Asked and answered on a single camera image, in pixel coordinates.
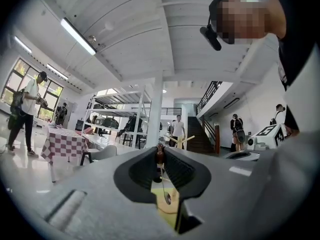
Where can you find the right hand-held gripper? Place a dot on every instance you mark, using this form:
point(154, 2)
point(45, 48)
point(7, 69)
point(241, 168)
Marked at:
point(271, 134)

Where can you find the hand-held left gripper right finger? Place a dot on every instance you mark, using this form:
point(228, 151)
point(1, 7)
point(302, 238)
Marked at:
point(237, 204)

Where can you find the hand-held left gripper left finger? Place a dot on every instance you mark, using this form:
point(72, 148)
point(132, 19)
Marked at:
point(95, 209)

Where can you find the yellow cup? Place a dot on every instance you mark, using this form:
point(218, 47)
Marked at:
point(165, 207)

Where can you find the grey chair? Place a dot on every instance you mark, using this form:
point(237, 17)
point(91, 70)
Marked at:
point(102, 154)

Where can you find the white long table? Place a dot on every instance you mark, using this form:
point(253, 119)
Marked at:
point(96, 139)

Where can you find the dark wooden staircase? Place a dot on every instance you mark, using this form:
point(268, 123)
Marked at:
point(200, 136)

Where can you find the checkered tablecloth table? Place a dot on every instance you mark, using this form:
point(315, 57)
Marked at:
point(65, 141)

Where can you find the black balcony railing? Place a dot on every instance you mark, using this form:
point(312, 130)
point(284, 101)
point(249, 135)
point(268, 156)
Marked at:
point(207, 96)

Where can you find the person's black printed shirt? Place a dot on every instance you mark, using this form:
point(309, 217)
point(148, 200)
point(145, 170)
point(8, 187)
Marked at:
point(290, 59)

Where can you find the wooden branched stand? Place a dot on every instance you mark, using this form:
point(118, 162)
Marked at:
point(179, 140)

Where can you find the white metal shelving rack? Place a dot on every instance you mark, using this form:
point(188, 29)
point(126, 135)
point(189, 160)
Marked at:
point(117, 109)

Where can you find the white pillar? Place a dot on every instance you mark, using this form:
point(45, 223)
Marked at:
point(155, 109)

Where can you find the person's head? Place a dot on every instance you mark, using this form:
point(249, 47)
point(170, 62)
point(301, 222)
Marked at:
point(245, 16)

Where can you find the black-framed window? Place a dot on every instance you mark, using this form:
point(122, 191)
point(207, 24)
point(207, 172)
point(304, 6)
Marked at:
point(32, 89)

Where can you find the long ceiling light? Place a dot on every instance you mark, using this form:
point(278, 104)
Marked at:
point(78, 36)
point(57, 71)
point(22, 44)

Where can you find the round ceiling sensor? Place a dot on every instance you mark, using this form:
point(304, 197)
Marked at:
point(92, 38)

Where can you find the black head-worn camera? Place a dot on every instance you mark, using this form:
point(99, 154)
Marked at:
point(211, 36)

